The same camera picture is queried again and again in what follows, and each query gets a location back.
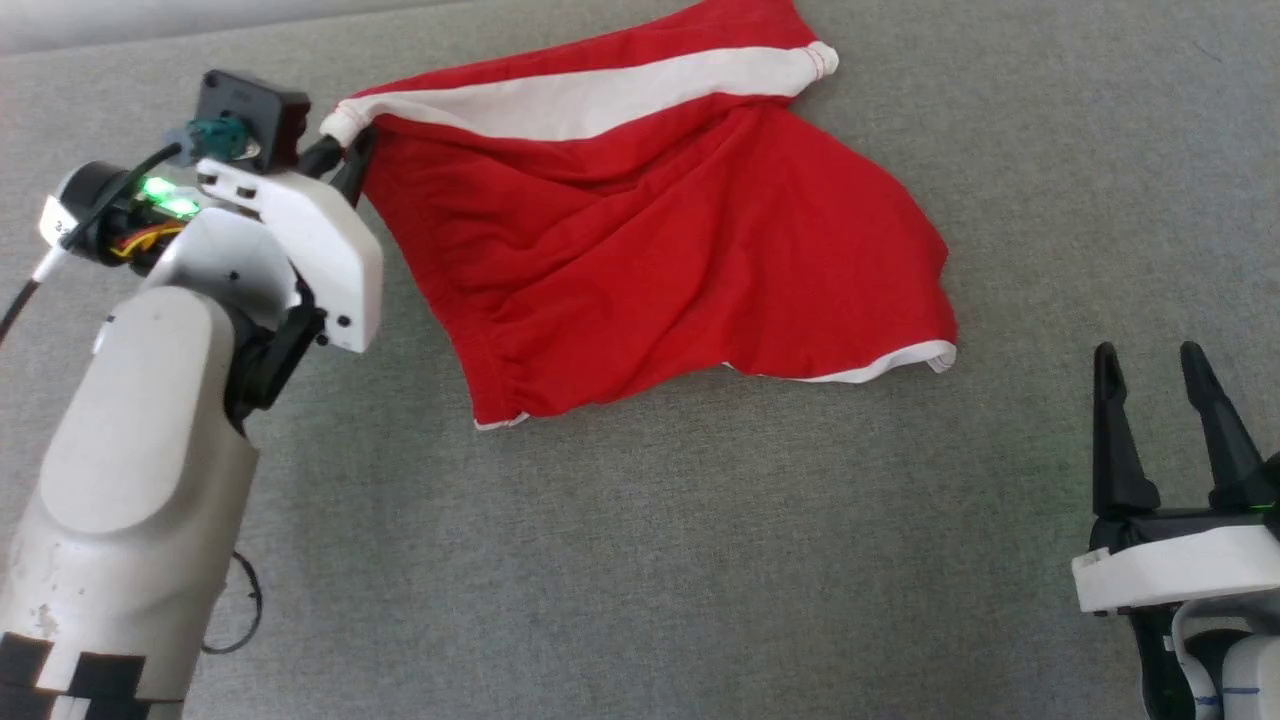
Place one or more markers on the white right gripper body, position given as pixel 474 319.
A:
pixel 1180 565

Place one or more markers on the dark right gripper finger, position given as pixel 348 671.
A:
pixel 1230 450
pixel 1120 460

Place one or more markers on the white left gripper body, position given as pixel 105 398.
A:
pixel 320 250

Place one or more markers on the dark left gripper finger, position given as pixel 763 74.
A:
pixel 355 175
pixel 322 160

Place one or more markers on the red white basketball shorts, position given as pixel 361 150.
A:
pixel 640 250

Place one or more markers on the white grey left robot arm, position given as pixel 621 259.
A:
pixel 140 450

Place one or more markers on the grey-green fabric sofa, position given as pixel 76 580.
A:
pixel 700 560

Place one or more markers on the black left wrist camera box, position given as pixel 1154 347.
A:
pixel 255 105

